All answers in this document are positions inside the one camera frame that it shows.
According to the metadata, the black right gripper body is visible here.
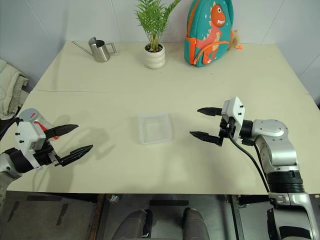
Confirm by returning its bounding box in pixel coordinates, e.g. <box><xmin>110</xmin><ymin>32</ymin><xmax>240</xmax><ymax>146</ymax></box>
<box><xmin>217</xmin><ymin>115</ymin><xmax>241</xmax><ymax>147</ymax></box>

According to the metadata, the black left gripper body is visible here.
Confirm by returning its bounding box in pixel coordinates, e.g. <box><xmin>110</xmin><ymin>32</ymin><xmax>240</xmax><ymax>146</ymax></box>
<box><xmin>32</xmin><ymin>139</ymin><xmax>65</xmax><ymax>168</ymax></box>

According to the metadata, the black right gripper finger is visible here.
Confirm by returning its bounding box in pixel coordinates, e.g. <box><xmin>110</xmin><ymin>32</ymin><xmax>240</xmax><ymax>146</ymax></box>
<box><xmin>189</xmin><ymin>131</ymin><xmax>224</xmax><ymax>147</ymax></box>
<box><xmin>196</xmin><ymin>106</ymin><xmax>223</xmax><ymax>117</ymax></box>

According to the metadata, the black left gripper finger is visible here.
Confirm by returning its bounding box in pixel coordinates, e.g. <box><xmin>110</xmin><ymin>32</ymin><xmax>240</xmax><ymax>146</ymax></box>
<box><xmin>44</xmin><ymin>123</ymin><xmax>80</xmax><ymax>141</ymax></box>
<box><xmin>58</xmin><ymin>144</ymin><xmax>94</xmax><ymax>167</ymax></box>

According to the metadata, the clear square plastic container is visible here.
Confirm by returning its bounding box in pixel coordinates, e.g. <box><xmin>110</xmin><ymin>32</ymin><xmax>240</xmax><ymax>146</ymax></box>
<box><xmin>137</xmin><ymin>112</ymin><xmax>176</xmax><ymax>146</ymax></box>

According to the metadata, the pale crumpled cloth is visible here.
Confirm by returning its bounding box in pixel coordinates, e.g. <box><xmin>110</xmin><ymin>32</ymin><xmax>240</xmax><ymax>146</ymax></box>
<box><xmin>0</xmin><ymin>58</ymin><xmax>29</xmax><ymax>120</ymax></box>

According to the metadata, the tan plush charm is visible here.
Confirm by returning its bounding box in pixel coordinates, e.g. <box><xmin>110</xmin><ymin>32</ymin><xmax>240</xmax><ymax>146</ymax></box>
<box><xmin>229</xmin><ymin>29</ymin><xmax>244</xmax><ymax>51</ymax></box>

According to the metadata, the white ribbed plant pot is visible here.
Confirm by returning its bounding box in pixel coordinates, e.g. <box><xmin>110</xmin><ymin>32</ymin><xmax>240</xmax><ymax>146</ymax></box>
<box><xmin>143</xmin><ymin>42</ymin><xmax>167</xmax><ymax>70</ymax></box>

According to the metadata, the teal dinosaur backpack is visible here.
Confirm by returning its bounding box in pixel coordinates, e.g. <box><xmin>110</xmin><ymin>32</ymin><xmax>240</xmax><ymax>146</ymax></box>
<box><xmin>184</xmin><ymin>0</ymin><xmax>236</xmax><ymax>68</ymax></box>

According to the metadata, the silver metal watering can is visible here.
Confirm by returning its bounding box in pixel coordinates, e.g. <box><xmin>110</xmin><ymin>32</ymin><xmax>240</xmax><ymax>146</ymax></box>
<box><xmin>71</xmin><ymin>36</ymin><xmax>118</xmax><ymax>63</ymax></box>

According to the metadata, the dark rounded grey shape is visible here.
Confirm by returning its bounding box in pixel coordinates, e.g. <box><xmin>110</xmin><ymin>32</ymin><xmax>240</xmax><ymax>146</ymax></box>
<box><xmin>182</xmin><ymin>207</ymin><xmax>210</xmax><ymax>240</ymax></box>
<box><xmin>115</xmin><ymin>209</ymin><xmax>154</xmax><ymax>240</ymax></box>

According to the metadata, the green leafy plant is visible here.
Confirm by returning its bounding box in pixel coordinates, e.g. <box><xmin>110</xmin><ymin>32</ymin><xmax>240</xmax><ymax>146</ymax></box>
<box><xmin>134</xmin><ymin>0</ymin><xmax>182</xmax><ymax>52</ymax></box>

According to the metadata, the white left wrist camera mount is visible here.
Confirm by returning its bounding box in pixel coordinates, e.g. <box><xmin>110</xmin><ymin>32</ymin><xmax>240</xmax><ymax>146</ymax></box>
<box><xmin>14</xmin><ymin>120</ymin><xmax>47</xmax><ymax>169</ymax></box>

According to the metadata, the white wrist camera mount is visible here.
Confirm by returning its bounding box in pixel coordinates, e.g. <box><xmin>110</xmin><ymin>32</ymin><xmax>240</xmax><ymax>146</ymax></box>
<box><xmin>221</xmin><ymin>96</ymin><xmax>247</xmax><ymax>126</ymax></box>
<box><xmin>14</xmin><ymin>120</ymin><xmax>47</xmax><ymax>169</ymax></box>

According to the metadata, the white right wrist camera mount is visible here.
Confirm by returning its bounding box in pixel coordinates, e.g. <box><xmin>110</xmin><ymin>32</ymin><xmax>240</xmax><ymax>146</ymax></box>
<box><xmin>221</xmin><ymin>96</ymin><xmax>247</xmax><ymax>126</ymax></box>

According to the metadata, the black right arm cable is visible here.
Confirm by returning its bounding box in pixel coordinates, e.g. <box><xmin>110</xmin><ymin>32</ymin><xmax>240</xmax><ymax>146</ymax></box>
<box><xmin>226</xmin><ymin>124</ymin><xmax>271</xmax><ymax>195</ymax></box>

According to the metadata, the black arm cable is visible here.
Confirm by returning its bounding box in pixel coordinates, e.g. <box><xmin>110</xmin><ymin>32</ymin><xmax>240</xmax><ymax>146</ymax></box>
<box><xmin>226</xmin><ymin>124</ymin><xmax>271</xmax><ymax>195</ymax></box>
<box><xmin>0</xmin><ymin>116</ymin><xmax>21</xmax><ymax>143</ymax></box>

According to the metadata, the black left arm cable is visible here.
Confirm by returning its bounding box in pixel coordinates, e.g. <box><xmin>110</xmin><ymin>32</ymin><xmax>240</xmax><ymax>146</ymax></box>
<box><xmin>0</xmin><ymin>116</ymin><xmax>21</xmax><ymax>143</ymax></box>

